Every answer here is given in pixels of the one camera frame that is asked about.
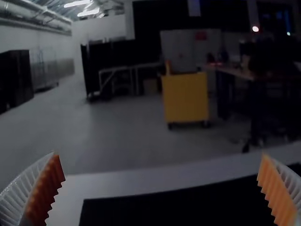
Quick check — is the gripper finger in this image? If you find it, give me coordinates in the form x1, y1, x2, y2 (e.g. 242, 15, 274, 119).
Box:
256, 152, 301, 226
0, 151, 66, 226

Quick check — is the black mat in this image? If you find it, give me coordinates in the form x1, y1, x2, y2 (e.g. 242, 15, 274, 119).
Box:
79, 161, 301, 226

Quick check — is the black cabinet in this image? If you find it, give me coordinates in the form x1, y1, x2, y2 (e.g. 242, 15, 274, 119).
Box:
0, 49, 35, 115

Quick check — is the wooden top workbench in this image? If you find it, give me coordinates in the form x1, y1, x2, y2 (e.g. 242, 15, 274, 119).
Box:
201, 60, 301, 146

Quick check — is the yellow wheeled cart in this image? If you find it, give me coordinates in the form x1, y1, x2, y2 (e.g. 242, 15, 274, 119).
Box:
160, 60, 212, 130

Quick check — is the white cabinet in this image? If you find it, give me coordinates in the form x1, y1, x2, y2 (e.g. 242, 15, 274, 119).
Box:
159, 29, 222, 74

